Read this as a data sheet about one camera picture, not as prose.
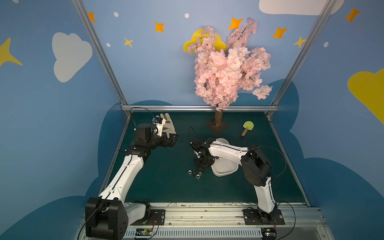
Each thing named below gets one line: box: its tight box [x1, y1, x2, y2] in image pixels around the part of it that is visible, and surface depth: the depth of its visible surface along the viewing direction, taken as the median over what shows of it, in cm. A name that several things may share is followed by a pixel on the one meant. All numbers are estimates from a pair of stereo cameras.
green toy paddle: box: [241, 121, 255, 137], surface depth 117 cm
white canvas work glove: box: [160, 113, 177, 139], surface depth 115 cm
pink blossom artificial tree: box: [188, 18, 272, 127], surface depth 72 cm
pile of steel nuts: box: [187, 168, 204, 179], surface depth 90 cm
